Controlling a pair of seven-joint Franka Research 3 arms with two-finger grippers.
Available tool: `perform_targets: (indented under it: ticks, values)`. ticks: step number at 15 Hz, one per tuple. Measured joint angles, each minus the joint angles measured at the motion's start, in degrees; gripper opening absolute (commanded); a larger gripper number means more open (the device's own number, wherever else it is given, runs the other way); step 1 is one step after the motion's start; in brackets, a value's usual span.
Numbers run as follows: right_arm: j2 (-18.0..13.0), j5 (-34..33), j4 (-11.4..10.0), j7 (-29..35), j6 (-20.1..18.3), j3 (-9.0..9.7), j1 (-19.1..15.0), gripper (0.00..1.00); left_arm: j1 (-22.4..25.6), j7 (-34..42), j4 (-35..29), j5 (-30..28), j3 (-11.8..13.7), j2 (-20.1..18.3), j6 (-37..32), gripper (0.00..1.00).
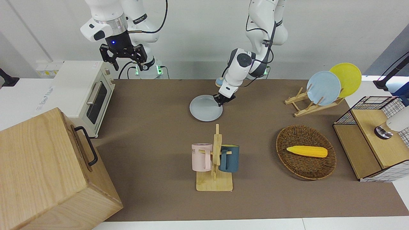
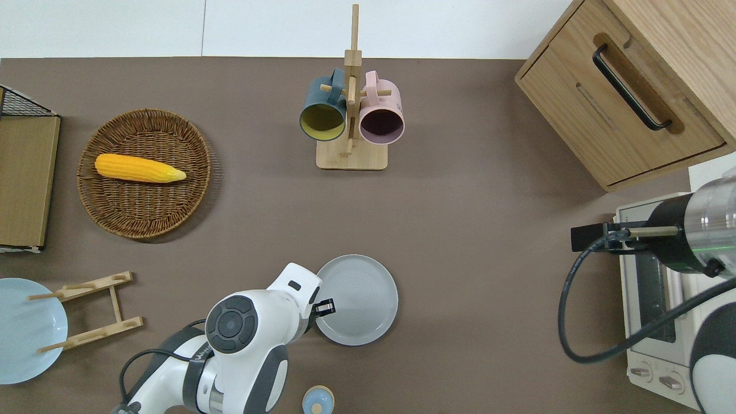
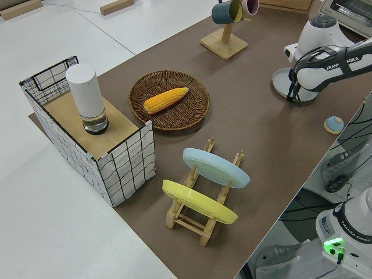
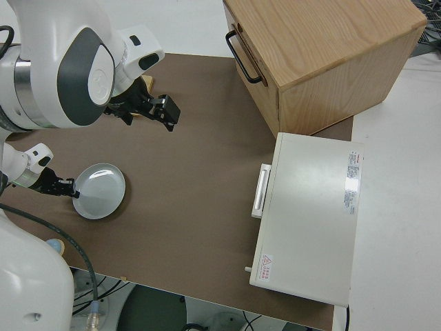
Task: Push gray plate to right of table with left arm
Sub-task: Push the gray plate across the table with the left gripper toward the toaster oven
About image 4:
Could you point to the gray plate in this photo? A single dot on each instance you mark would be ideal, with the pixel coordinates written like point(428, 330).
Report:
point(100, 193)

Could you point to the wooden mug holder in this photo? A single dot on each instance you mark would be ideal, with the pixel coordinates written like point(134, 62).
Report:
point(149, 82)

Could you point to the dark round pedestal base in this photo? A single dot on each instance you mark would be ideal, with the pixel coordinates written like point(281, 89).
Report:
point(155, 310)

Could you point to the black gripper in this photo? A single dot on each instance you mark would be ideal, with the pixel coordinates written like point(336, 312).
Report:
point(132, 101)
point(51, 184)

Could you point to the white toaster oven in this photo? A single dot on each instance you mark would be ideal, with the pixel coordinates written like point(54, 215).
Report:
point(306, 220)

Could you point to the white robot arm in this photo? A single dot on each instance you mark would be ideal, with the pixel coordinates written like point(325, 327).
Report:
point(86, 69)
point(34, 156)

